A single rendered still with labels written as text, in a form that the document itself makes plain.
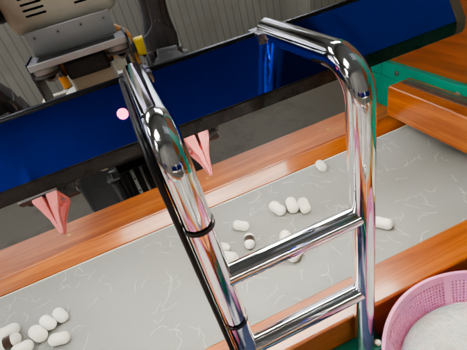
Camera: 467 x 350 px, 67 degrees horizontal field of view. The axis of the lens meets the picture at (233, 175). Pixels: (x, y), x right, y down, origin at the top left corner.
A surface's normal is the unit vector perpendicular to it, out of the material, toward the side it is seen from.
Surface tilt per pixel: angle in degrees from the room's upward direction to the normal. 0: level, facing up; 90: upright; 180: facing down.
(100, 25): 90
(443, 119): 90
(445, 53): 90
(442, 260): 0
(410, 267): 0
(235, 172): 0
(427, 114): 90
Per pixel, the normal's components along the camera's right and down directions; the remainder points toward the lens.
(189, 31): 0.35, 0.48
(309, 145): -0.22, -0.79
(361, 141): -0.30, 0.61
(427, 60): -0.91, 0.37
